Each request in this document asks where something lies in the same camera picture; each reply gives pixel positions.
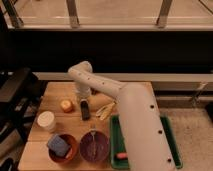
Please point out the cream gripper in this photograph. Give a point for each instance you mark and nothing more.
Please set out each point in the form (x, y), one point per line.
(83, 95)

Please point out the black eraser block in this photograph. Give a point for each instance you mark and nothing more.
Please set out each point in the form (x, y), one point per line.
(84, 110)

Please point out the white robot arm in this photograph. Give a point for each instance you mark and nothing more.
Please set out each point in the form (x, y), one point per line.
(144, 137)

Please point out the orange apple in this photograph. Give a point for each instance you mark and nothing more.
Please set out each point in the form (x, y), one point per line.
(66, 106)

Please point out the banana peel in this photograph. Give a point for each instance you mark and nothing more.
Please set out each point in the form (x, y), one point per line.
(105, 111)

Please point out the metal fork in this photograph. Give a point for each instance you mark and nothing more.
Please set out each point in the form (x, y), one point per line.
(93, 133)

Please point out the white lidded cup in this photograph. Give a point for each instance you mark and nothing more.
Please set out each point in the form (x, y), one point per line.
(46, 120)

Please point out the blue sponge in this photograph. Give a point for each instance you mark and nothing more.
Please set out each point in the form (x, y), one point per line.
(59, 146)

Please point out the red-brown bowl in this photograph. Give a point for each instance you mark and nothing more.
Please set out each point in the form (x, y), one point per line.
(70, 154)

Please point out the purple bowl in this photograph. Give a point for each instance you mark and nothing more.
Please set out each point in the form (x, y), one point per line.
(86, 147)

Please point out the black equipment stand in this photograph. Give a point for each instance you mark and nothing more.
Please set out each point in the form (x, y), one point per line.
(16, 93)

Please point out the green plastic tray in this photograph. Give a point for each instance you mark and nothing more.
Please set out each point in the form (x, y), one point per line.
(117, 144)

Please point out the orange carrot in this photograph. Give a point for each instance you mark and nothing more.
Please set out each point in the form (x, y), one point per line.
(121, 156)

